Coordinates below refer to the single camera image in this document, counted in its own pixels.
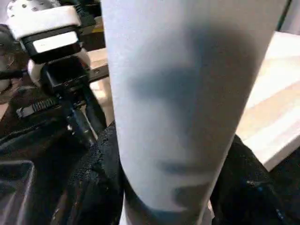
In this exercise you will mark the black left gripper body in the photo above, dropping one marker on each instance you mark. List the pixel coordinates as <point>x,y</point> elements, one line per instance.
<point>65,77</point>

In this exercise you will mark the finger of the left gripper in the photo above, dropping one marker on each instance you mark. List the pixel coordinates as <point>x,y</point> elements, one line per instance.
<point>80,124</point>

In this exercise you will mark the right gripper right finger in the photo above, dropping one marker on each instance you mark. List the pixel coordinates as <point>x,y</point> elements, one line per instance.
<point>250,199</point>

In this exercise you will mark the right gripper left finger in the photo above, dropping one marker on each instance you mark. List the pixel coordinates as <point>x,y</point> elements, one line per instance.
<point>98,185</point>

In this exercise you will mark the white plastic table leg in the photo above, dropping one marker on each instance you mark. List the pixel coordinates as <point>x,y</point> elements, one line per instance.
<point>175,93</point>

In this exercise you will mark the white plastic table top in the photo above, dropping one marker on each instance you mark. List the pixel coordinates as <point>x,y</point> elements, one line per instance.
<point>276,98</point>

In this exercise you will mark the black mat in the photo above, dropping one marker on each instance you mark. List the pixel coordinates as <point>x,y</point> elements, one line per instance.
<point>288,187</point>

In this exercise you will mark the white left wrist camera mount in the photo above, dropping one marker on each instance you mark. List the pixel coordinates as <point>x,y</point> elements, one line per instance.
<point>42,21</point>

